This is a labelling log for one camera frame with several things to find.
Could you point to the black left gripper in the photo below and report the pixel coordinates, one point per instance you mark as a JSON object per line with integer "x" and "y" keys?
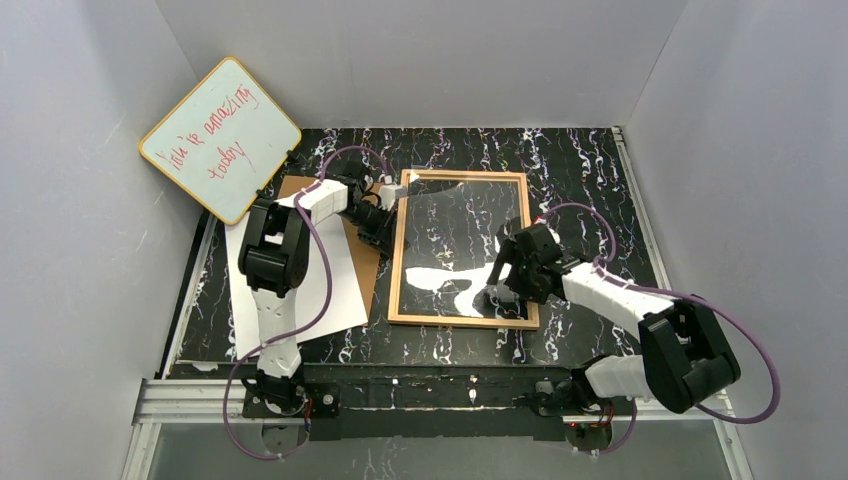
{"x": 379, "y": 228}

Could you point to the yellow-edged whiteboard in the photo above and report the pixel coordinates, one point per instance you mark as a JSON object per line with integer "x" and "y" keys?
{"x": 223, "y": 142}

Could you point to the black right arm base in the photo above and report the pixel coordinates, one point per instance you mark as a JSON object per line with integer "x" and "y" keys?
{"x": 567, "y": 397}

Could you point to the aluminium mounting rail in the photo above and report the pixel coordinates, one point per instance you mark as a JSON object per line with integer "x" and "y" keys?
{"x": 209, "y": 400}

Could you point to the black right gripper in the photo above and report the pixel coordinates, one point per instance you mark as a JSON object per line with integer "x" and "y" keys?
{"x": 511, "y": 269}

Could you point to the printed colour photo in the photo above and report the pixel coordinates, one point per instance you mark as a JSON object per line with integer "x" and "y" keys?
{"x": 346, "y": 312}

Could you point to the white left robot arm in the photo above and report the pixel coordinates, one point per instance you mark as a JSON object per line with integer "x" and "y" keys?
{"x": 275, "y": 251}

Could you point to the brown frame backing board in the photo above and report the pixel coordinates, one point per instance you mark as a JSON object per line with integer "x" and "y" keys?
{"x": 365, "y": 259}

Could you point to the wooden picture frame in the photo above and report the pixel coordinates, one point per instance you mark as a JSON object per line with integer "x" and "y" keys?
{"x": 397, "y": 265}

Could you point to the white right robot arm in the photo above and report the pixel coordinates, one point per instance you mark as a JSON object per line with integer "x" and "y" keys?
{"x": 684, "y": 355}

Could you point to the clear frame glass sheet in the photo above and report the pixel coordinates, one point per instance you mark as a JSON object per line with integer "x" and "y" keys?
{"x": 464, "y": 252}

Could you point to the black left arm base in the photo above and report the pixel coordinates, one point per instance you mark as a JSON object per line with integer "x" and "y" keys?
{"x": 290, "y": 400}

